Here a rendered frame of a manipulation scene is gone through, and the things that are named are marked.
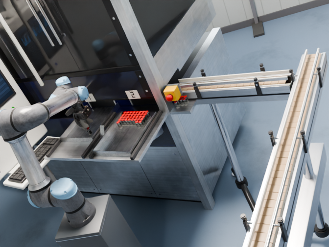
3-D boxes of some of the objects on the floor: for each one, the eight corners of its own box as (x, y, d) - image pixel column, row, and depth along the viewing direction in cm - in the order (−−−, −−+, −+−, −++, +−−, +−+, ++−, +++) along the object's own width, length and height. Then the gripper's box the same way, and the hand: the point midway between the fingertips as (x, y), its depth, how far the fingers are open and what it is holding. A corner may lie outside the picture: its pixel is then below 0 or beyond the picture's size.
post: (207, 202, 300) (69, -112, 186) (215, 203, 297) (79, -116, 183) (204, 209, 296) (61, -108, 181) (212, 210, 293) (71, -112, 178)
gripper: (75, 106, 236) (92, 135, 247) (84, 95, 242) (100, 123, 254) (64, 107, 240) (81, 135, 252) (74, 96, 247) (89, 124, 258)
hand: (86, 127), depth 254 cm, fingers closed, pressing on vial
